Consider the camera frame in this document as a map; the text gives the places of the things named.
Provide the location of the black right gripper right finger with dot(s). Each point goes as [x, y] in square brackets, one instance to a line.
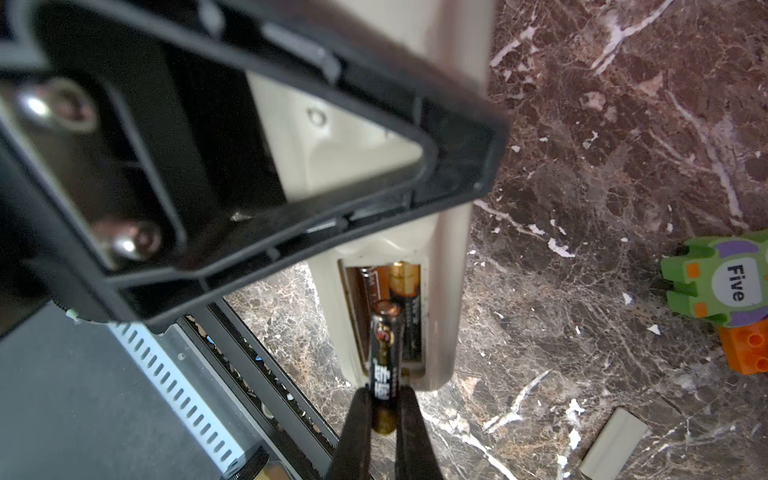
[415, 458]

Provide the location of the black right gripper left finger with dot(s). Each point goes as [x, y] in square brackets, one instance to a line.
[351, 459]

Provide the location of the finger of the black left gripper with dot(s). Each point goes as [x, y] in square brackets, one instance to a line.
[136, 180]

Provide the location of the AA battery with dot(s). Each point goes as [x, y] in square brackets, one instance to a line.
[404, 287]
[385, 364]

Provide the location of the grey battery cover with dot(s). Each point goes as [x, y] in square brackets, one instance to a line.
[613, 446]

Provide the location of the grey remote control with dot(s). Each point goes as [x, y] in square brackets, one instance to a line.
[318, 148]

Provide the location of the orange toy brick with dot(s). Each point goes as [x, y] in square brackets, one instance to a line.
[745, 347]

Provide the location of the green owl puzzle piece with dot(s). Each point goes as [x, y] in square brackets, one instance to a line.
[722, 280]

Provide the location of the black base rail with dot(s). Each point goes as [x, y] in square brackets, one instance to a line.
[285, 417]

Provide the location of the white slotted cable duct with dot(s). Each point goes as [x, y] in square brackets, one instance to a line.
[160, 366]

